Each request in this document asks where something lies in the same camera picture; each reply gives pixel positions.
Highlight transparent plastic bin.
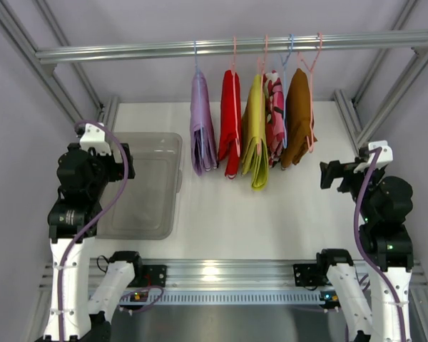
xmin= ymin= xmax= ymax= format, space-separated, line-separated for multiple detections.
xmin=97 ymin=133 xmax=183 ymax=240

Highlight pink hanger of red trousers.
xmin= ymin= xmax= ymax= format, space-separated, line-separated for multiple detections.
xmin=230 ymin=36 xmax=241 ymax=158

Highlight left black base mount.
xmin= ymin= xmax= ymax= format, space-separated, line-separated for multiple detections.
xmin=139 ymin=264 xmax=168 ymax=287

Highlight pink hanger of brown trousers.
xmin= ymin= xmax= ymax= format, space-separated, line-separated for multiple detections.
xmin=297 ymin=31 xmax=323 ymax=153

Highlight aluminium frame post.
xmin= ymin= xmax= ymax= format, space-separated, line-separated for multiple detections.
xmin=0 ymin=1 xmax=120 ymax=130
xmin=333 ymin=1 xmax=428 ymax=150

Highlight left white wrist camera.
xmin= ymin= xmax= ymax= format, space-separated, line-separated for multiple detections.
xmin=79 ymin=123 xmax=111 ymax=157

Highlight light blue hanger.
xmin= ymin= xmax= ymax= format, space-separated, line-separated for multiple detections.
xmin=193 ymin=40 xmax=204 ymax=166

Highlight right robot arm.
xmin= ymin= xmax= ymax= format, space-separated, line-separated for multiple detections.
xmin=317 ymin=159 xmax=414 ymax=341

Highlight lilac trousers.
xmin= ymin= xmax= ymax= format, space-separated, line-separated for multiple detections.
xmin=190 ymin=71 xmax=218 ymax=177

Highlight brown trousers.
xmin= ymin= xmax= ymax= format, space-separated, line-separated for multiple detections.
xmin=280 ymin=68 xmax=312 ymax=169

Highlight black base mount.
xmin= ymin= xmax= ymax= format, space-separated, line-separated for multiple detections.
xmin=292 ymin=263 xmax=325 ymax=291
xmin=139 ymin=264 xmax=168 ymax=287

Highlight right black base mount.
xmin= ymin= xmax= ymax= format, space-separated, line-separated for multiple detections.
xmin=292 ymin=263 xmax=325 ymax=291

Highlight yellow-green trousers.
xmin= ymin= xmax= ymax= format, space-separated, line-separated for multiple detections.
xmin=241 ymin=74 xmax=269 ymax=191

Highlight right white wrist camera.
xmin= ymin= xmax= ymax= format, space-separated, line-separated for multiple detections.
xmin=353 ymin=140 xmax=394 ymax=174

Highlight pink hanger of yellow trousers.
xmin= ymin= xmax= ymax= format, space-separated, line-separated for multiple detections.
xmin=256 ymin=33 xmax=270 ymax=156

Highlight floral pink trousers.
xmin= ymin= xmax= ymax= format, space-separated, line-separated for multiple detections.
xmin=263 ymin=71 xmax=285 ymax=167

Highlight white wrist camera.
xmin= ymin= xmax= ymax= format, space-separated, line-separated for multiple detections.
xmin=353 ymin=140 xmax=394 ymax=174
xmin=79 ymin=123 xmax=111 ymax=157

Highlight right aluminium frame post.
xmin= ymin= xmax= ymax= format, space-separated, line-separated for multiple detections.
xmin=333 ymin=1 xmax=428 ymax=150

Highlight blue hanger of floral trousers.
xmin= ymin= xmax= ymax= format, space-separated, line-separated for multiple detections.
xmin=279 ymin=33 xmax=295 ymax=149

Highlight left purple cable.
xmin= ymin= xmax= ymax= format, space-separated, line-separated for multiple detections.
xmin=56 ymin=120 xmax=130 ymax=342

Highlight aluminium hanging rail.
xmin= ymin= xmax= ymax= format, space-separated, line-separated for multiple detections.
xmin=36 ymin=30 xmax=428 ymax=65

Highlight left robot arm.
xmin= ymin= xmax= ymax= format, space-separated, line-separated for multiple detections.
xmin=40 ymin=143 xmax=142 ymax=341

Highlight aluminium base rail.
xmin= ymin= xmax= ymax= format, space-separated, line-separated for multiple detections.
xmin=38 ymin=259 xmax=428 ymax=291

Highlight left aluminium frame post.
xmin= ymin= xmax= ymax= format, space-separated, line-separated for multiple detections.
xmin=0 ymin=1 xmax=120 ymax=130

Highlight red trousers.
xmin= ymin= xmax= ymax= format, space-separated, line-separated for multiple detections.
xmin=218 ymin=70 xmax=242 ymax=180

